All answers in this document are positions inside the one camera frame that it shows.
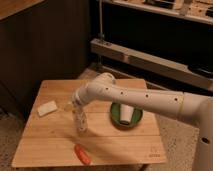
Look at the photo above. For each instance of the orange carrot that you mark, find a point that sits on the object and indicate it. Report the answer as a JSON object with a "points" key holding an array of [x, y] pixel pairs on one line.
{"points": [[82, 155]]}

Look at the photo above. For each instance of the metal shelf rack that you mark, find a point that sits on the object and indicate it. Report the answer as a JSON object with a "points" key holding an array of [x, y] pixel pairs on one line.
{"points": [[170, 38]]}

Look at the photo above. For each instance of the green plate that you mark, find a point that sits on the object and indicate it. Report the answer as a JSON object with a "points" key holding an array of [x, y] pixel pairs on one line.
{"points": [[115, 116]]}

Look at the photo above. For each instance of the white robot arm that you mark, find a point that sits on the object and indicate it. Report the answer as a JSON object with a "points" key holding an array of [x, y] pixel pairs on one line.
{"points": [[192, 109]]}

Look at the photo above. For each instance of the white labelled bottle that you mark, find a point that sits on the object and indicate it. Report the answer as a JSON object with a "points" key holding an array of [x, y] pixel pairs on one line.
{"points": [[80, 121]]}

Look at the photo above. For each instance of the wooden table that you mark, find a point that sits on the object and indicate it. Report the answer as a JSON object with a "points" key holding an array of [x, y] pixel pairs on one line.
{"points": [[48, 141]]}

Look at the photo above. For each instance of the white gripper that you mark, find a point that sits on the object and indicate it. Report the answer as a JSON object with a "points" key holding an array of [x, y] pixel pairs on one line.
{"points": [[77, 105]]}

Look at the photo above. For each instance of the white cup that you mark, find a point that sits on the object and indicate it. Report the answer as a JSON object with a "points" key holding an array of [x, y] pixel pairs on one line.
{"points": [[126, 113]]}

